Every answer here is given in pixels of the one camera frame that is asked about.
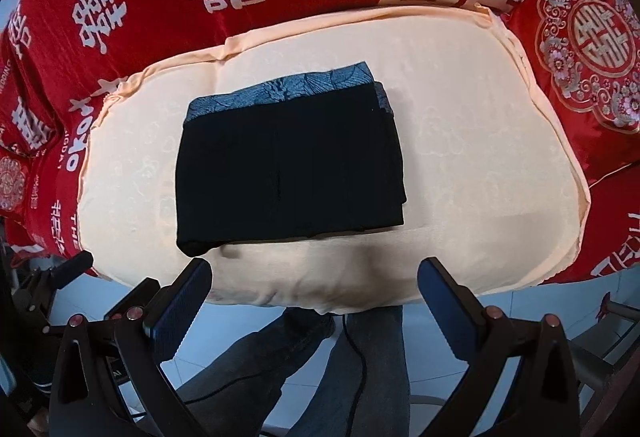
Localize person's legs in jeans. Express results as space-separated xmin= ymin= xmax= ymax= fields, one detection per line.
xmin=182 ymin=314 xmax=371 ymax=437

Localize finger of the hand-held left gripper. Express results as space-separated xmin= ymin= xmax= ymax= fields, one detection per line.
xmin=17 ymin=251 xmax=95 ymax=319
xmin=104 ymin=277 xmax=162 ymax=321

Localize cream quilted mat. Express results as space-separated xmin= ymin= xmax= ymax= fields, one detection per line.
xmin=77 ymin=6 xmax=593 ymax=316

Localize black pants grey patterned waistband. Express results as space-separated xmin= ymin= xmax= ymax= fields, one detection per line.
xmin=176 ymin=61 xmax=407 ymax=257

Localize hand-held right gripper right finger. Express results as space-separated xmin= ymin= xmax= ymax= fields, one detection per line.
xmin=417 ymin=257 xmax=595 ymax=437

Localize red embroidered cushion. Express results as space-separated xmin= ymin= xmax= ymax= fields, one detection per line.
xmin=0 ymin=152 xmax=37 ymax=219
xmin=505 ymin=0 xmax=640 ymax=190

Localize person's left leg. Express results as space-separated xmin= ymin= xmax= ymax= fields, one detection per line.
xmin=175 ymin=306 xmax=337 ymax=437

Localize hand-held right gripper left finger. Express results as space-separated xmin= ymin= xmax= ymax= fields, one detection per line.
xmin=47 ymin=258 xmax=222 ymax=437

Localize person's right leg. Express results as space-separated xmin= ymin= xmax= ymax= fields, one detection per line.
xmin=320 ymin=304 xmax=412 ymax=437

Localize red cushion white character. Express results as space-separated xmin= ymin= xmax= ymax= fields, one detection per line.
xmin=0 ymin=37 xmax=58 ymax=160

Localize person's leg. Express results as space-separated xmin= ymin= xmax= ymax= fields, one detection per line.
xmin=320 ymin=304 xmax=412 ymax=437
xmin=175 ymin=306 xmax=337 ymax=437

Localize wooden chair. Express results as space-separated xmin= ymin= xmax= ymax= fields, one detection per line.
xmin=565 ymin=287 xmax=640 ymax=437

